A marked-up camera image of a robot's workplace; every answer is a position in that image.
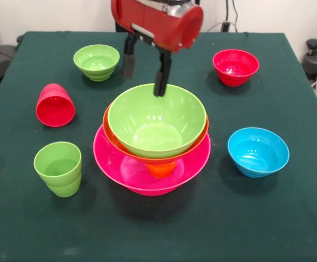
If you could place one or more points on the large pink bowl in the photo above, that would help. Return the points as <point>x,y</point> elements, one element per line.
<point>106,161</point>

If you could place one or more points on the large green bowl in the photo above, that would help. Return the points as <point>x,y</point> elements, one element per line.
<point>155,120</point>

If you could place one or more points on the black office chair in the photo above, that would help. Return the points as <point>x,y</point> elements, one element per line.
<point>0,58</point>

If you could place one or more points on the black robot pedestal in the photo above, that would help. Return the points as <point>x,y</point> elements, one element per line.
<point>196,16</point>

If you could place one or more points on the black power plug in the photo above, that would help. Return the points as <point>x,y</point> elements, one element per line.
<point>225,26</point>

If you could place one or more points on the green cup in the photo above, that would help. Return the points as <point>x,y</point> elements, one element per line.
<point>57,169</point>

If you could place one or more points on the large orange bowl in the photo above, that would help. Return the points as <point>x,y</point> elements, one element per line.
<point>112,136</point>

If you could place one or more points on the small red bowl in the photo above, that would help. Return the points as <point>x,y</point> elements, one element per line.
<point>235,66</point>

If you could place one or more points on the small green bowl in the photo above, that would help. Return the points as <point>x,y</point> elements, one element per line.
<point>96,61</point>

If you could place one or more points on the red cup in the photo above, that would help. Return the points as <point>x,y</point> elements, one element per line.
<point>55,110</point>

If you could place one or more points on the orange cup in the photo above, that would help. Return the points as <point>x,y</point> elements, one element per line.
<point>160,170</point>

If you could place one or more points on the dark green tablecloth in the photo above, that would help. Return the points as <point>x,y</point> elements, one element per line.
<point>158,223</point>

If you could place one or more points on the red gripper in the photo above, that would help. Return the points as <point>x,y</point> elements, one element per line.
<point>158,24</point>

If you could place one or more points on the small blue bowl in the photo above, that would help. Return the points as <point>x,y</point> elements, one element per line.
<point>257,155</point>

